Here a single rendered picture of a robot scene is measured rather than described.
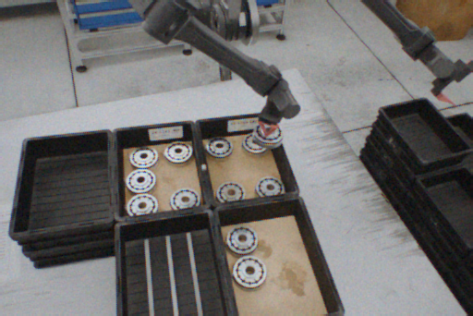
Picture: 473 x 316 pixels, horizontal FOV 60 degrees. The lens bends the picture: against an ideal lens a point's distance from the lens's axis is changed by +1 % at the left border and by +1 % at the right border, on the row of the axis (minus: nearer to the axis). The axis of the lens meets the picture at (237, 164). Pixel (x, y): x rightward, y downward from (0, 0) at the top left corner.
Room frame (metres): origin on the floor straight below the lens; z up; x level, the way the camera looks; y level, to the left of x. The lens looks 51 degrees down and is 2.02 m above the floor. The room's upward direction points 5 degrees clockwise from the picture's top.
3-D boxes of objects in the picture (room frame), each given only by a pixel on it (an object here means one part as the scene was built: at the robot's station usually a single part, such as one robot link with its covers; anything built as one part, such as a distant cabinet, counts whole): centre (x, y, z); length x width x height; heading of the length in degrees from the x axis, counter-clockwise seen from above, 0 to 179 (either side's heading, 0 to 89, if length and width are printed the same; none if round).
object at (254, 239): (0.63, -0.03, 0.86); 0.10 x 0.10 x 0.01
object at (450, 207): (1.13, -1.08, 0.31); 0.40 x 0.30 x 0.34; 23
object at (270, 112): (0.95, -0.10, 1.16); 0.10 x 0.07 x 0.07; 159
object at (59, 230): (0.77, 0.56, 0.92); 0.40 x 0.30 x 0.02; 16
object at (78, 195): (0.77, 0.56, 0.87); 0.40 x 0.30 x 0.11; 16
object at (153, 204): (0.72, 0.31, 0.86); 0.10 x 0.10 x 0.01
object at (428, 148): (1.49, -0.92, 0.37); 0.40 x 0.30 x 0.45; 23
